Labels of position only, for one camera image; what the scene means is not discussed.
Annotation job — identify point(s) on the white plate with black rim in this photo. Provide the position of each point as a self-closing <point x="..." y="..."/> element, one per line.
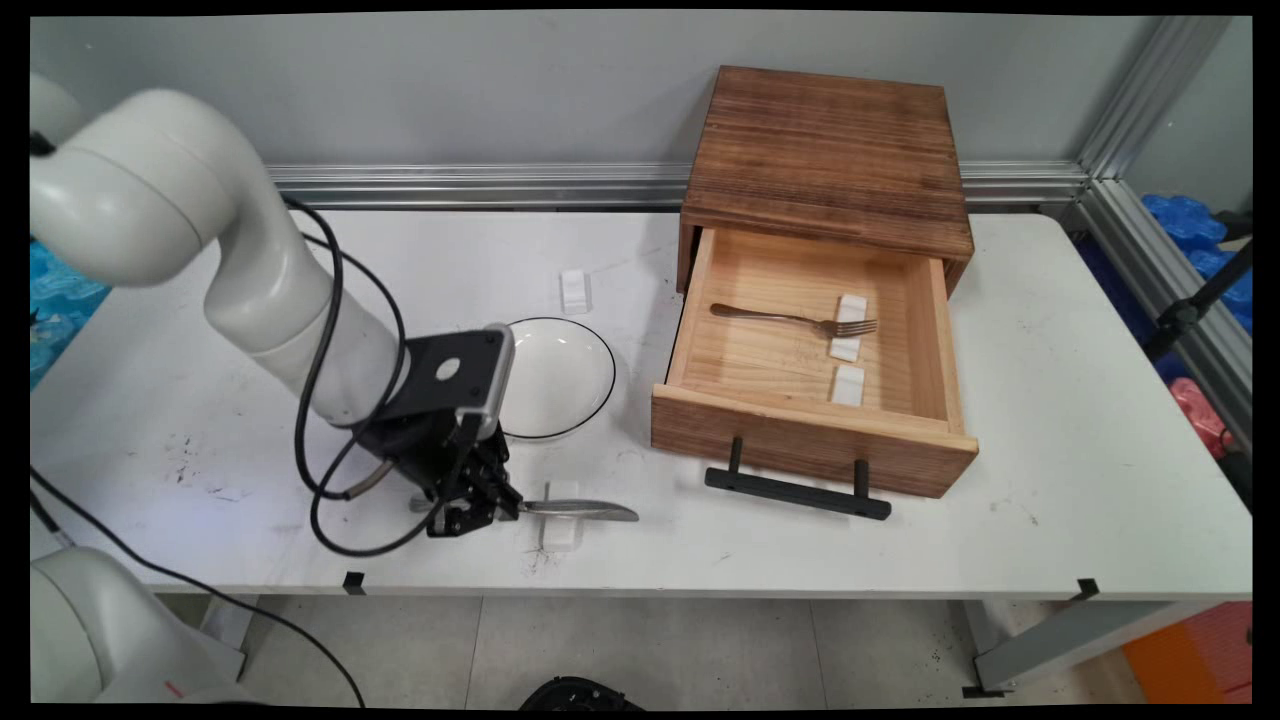
<point x="560" y="380"/>

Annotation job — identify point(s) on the silver table knife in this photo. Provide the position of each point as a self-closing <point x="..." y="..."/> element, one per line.
<point x="590" y="511"/>

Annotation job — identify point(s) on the light wooden drawer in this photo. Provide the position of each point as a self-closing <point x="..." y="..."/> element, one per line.
<point x="800" y="440"/>

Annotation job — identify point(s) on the blue plastic sheet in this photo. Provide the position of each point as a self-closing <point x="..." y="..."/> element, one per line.
<point x="60" y="300"/>

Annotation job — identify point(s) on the dark brown wooden cabinet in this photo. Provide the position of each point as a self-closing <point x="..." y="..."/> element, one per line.
<point x="830" y="150"/>

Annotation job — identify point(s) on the grey metal table leg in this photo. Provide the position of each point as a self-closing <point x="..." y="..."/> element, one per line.
<point x="1080" y="640"/>
<point x="232" y="625"/>

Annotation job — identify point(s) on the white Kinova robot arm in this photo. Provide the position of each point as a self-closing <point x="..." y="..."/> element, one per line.
<point x="150" y="180"/>

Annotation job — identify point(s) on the black device on floor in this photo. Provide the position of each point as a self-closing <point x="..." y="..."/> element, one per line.
<point x="580" y="695"/>

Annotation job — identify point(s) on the white cutlery rest block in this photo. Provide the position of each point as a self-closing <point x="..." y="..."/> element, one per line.
<point x="575" y="290"/>
<point x="560" y="537"/>
<point x="852" y="305"/>
<point x="848" y="385"/>

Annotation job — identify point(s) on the horizontal aluminium frame rail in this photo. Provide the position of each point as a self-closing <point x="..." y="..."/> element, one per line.
<point x="500" y="185"/>

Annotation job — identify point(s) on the silver fork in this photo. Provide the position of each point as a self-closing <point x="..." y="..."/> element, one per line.
<point x="760" y="314"/>

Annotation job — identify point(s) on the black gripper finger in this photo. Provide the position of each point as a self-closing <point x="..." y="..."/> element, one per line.
<point x="460" y="512"/>
<point x="497" y="487"/>

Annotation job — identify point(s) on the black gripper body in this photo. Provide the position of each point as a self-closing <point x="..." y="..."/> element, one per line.
<point x="425" y="445"/>

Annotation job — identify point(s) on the upright aluminium frame post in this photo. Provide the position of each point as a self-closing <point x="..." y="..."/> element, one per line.
<point x="1150" y="100"/>

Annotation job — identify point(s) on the black table edge clip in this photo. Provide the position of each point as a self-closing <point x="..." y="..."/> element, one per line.
<point x="354" y="583"/>
<point x="1086" y="589"/>

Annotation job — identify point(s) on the red plastic bag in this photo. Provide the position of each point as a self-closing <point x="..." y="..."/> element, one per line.
<point x="1198" y="410"/>

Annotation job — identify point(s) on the black tripod stand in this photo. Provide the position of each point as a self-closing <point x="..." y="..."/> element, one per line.
<point x="1185" y="315"/>

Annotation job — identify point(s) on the blue plastic bag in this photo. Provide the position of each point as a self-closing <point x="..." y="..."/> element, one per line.
<point x="1190" y="225"/>

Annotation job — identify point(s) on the slanted aluminium frame rail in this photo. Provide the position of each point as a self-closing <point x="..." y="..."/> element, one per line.
<point x="1150" y="290"/>

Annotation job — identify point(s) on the wrist camera with black bracket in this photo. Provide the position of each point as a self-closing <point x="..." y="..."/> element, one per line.
<point x="495" y="380"/>

